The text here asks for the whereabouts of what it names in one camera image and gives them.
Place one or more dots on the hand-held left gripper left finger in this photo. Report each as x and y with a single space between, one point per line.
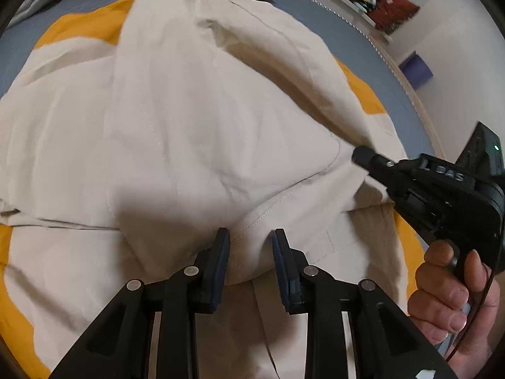
221 260

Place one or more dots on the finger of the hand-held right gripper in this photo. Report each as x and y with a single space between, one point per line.
371 160

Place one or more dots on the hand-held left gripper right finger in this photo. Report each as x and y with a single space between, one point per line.
282 264

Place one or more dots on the beige and yellow hooded jacket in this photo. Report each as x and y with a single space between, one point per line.
177 126

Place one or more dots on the purple bag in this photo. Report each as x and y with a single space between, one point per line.
416 71

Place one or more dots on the dark red cushion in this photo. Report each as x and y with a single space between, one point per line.
394 10

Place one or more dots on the person's right hand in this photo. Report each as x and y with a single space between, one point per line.
438 304

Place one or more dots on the white window sill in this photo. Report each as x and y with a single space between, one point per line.
339 3

